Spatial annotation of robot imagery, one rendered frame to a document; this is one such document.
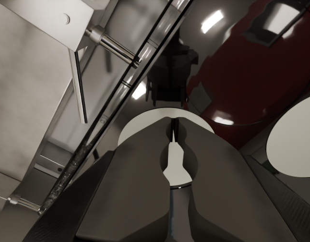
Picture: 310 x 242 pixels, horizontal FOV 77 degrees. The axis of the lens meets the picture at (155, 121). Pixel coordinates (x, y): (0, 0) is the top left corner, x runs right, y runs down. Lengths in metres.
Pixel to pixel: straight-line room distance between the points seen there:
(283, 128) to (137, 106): 0.13
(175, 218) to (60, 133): 0.20
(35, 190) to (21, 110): 0.16
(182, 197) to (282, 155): 0.12
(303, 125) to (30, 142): 0.28
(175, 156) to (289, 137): 0.11
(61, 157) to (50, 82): 0.14
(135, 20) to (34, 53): 0.11
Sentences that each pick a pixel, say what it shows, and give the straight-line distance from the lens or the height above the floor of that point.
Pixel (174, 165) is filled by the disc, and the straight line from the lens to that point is 0.21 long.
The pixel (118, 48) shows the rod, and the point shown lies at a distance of 0.16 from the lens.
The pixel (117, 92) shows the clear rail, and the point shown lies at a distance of 0.17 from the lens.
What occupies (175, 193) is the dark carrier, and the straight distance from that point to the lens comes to 0.24.
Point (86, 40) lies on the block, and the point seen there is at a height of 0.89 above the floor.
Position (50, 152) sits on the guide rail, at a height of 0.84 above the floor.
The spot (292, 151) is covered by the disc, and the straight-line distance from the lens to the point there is 0.23.
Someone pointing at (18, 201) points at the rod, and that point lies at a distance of 0.33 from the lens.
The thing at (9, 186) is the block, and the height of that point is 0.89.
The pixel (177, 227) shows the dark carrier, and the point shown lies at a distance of 0.30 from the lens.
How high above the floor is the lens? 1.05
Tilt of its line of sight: 60 degrees down
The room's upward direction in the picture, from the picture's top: 175 degrees counter-clockwise
